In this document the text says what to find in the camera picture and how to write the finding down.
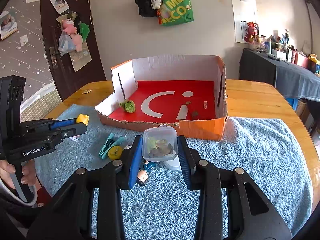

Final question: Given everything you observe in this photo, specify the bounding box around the beige paper bag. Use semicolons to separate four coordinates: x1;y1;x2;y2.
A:
68;40;92;72

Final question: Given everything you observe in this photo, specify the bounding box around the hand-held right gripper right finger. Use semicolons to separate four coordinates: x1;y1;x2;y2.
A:
176;135;293;240

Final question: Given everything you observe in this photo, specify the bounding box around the person's left forearm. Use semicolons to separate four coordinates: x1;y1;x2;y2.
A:
0;180;53;240

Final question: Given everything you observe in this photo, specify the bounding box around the wall poster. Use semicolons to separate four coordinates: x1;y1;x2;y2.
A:
0;10;19;41

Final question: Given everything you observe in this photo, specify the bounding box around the orange and white cardboard box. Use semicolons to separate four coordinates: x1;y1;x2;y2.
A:
94;54;229;141

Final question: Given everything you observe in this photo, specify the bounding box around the clear plastic bag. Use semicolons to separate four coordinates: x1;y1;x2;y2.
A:
58;31;76;56

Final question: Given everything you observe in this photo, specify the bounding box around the pink plush bear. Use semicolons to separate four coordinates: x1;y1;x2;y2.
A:
61;18;84;53

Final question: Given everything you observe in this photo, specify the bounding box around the yellow box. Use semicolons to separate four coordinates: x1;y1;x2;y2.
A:
308;54;320;75

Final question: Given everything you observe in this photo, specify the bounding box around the green fuzzy toy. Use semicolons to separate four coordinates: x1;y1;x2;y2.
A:
118;100;136;114

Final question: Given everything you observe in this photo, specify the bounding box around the small cartoon figurine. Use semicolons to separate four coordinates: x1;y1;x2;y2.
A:
136;160;157;187

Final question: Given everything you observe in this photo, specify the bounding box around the green plush toy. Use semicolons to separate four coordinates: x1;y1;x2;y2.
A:
78;22;91;41

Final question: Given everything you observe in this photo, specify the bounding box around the black bag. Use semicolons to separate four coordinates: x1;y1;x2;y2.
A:
134;0;161;18

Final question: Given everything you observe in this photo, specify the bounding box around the side table with dark cloth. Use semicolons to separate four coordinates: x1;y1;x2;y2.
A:
239;47;320;103

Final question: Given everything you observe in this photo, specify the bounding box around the white round lid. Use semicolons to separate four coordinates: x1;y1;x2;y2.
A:
164;155;184;172

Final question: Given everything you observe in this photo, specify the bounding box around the cluster of bottles and jars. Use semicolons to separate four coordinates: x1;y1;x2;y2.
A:
254;28;320;75

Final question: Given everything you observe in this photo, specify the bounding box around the dark brown door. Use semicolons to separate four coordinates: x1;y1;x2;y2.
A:
40;0;107;102

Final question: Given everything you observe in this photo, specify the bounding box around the yellow bottle cap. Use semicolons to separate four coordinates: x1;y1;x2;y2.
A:
108;146;124;160

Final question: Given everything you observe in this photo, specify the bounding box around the blue towel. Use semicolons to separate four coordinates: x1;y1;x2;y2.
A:
35;104;314;240

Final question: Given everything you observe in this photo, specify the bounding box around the pink rabbit plush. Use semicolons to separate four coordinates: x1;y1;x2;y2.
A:
244;21;259;43

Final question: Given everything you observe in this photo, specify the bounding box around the red box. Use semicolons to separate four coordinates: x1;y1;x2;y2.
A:
294;52;311;68

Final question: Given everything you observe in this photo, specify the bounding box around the person's left hand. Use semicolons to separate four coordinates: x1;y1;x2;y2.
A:
0;159;38;189

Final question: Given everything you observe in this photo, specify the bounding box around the white wall sheet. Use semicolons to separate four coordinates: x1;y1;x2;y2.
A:
227;0;258;44

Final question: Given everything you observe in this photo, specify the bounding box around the picture card on door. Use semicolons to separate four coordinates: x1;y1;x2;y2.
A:
50;0;70;15

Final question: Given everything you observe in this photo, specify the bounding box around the metal door handle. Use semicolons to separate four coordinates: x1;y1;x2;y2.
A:
49;47;62;67

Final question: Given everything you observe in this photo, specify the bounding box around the teal clothespin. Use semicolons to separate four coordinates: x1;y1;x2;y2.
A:
98;133;125;160

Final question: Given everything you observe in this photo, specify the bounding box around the small clear plastic box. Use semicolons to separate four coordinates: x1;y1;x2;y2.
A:
142;127;178;161

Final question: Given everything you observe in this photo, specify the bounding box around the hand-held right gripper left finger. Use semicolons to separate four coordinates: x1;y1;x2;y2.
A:
26;135;144;240

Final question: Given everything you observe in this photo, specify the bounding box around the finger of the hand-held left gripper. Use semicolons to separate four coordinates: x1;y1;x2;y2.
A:
20;118;79;133
46;123;88;146

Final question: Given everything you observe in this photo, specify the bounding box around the green tote bag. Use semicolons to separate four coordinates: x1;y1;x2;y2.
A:
156;0;195;27

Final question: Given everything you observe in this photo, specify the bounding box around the small yellow toy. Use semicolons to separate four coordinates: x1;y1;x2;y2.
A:
76;114;90;126

